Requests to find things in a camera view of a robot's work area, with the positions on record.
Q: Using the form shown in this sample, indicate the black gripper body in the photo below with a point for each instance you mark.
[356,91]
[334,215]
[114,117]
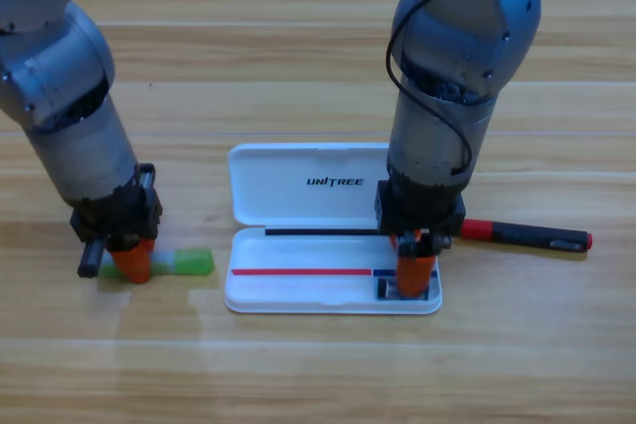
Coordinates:
[417,210]
[124,210]

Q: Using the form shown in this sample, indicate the white Unitree pencil case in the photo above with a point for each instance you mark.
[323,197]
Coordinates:
[298,195]

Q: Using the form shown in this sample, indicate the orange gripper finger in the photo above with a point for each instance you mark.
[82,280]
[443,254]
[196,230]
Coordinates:
[134,262]
[412,277]

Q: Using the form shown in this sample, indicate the green glue stick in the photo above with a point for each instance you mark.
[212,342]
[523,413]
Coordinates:
[194,261]

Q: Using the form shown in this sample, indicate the black eraser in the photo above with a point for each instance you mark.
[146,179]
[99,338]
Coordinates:
[382,289]

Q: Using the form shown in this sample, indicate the red and black marker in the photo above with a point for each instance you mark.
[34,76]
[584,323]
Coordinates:
[526,234]

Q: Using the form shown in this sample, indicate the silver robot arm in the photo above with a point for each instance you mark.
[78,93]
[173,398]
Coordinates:
[64,96]
[462,37]

